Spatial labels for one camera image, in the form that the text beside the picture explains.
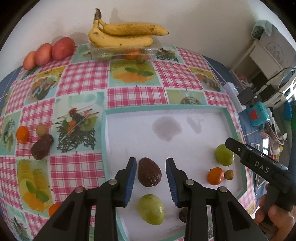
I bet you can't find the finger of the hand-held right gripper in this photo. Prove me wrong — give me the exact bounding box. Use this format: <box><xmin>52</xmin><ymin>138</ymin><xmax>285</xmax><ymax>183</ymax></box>
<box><xmin>225</xmin><ymin>137</ymin><xmax>253</xmax><ymax>164</ymax></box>

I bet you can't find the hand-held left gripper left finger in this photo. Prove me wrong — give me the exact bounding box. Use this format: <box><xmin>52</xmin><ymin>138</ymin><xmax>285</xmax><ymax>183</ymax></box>
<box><xmin>34</xmin><ymin>157</ymin><xmax>137</xmax><ymax>241</ymax></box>

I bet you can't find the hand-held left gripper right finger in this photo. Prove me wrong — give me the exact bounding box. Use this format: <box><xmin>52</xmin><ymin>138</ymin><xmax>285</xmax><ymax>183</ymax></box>
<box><xmin>166</xmin><ymin>158</ymin><xmax>270</xmax><ymax>241</ymax></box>

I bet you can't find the green mango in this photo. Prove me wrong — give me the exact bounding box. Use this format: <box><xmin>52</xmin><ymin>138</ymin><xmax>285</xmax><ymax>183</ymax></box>
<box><xmin>137</xmin><ymin>194</ymin><xmax>165</xmax><ymax>226</ymax></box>
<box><xmin>215</xmin><ymin>144</ymin><xmax>235</xmax><ymax>167</ymax></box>

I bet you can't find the dark brown avocado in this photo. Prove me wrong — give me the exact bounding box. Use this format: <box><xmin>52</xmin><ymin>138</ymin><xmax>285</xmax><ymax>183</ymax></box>
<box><xmin>137</xmin><ymin>157</ymin><xmax>162</xmax><ymax>188</ymax></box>
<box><xmin>179</xmin><ymin>207</ymin><xmax>188</xmax><ymax>223</ymax></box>
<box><xmin>31</xmin><ymin>134</ymin><xmax>54</xmax><ymax>161</ymax></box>

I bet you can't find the orange tangerine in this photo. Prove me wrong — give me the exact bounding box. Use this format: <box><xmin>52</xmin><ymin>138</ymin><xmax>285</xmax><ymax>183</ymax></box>
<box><xmin>125</xmin><ymin>50</ymin><xmax>141</xmax><ymax>60</ymax></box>
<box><xmin>48</xmin><ymin>203</ymin><xmax>61</xmax><ymax>217</ymax></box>
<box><xmin>16</xmin><ymin>126</ymin><xmax>30</xmax><ymax>144</ymax></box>
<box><xmin>207</xmin><ymin>167</ymin><xmax>225</xmax><ymax>185</ymax></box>

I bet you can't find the white tray with teal rim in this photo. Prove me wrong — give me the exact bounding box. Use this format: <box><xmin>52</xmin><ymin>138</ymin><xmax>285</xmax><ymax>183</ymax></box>
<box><xmin>102</xmin><ymin>104</ymin><xmax>247</xmax><ymax>241</ymax></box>

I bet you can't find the person's right hand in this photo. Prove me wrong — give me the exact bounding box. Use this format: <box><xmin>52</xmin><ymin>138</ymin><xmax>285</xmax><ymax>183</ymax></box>
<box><xmin>254</xmin><ymin>196</ymin><xmax>296</xmax><ymax>241</ymax></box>

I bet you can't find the pile of small accessories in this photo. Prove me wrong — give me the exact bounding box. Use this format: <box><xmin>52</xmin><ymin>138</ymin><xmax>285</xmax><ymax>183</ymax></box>
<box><xmin>261</xmin><ymin>116</ymin><xmax>289</xmax><ymax>163</ymax></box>

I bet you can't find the teal box with red label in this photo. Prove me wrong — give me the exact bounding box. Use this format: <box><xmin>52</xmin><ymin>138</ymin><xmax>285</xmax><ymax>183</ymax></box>
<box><xmin>246</xmin><ymin>101</ymin><xmax>272</xmax><ymax>127</ymax></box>

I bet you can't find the black charger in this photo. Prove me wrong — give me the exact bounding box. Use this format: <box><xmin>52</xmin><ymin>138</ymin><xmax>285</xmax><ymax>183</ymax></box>
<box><xmin>238</xmin><ymin>88</ymin><xmax>255</xmax><ymax>106</ymax></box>

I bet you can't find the white power strip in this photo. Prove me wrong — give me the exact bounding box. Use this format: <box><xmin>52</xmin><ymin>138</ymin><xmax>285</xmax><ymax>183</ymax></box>
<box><xmin>224</xmin><ymin>82</ymin><xmax>247</xmax><ymax>112</ymax></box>

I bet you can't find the teal trimmed printed cover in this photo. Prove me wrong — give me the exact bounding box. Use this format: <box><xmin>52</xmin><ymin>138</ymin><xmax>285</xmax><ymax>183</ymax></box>
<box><xmin>252</xmin><ymin>20</ymin><xmax>294</xmax><ymax>70</ymax></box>

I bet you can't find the orange tangerine in clear container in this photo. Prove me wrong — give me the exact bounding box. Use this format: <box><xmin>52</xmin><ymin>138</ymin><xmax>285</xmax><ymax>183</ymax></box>
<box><xmin>125</xmin><ymin>50</ymin><xmax>141</xmax><ymax>60</ymax></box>

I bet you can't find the clear plastic container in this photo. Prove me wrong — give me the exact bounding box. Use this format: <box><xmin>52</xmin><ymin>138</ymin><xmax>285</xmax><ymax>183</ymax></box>
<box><xmin>89</xmin><ymin>44</ymin><xmax>160</xmax><ymax>62</ymax></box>

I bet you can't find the yellow banana bunch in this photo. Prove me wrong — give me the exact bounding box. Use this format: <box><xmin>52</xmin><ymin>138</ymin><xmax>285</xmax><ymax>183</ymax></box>
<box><xmin>88</xmin><ymin>8</ymin><xmax>170</xmax><ymax>48</ymax></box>

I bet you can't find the large red apple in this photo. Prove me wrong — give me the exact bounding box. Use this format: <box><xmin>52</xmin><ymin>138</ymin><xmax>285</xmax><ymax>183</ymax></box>
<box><xmin>52</xmin><ymin>37</ymin><xmax>75</xmax><ymax>61</ymax></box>

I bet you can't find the medium red apple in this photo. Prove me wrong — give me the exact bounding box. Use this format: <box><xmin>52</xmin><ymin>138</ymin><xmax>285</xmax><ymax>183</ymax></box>
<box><xmin>35</xmin><ymin>43</ymin><xmax>53</xmax><ymax>66</ymax></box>

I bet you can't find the small red apple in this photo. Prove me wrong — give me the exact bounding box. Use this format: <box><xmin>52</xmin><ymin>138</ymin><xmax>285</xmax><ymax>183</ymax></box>
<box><xmin>23</xmin><ymin>51</ymin><xmax>37</xmax><ymax>70</ymax></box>

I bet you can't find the black cable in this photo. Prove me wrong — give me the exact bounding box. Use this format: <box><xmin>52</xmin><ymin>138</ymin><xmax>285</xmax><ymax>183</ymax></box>
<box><xmin>253</xmin><ymin>67</ymin><xmax>296</xmax><ymax>95</ymax></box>

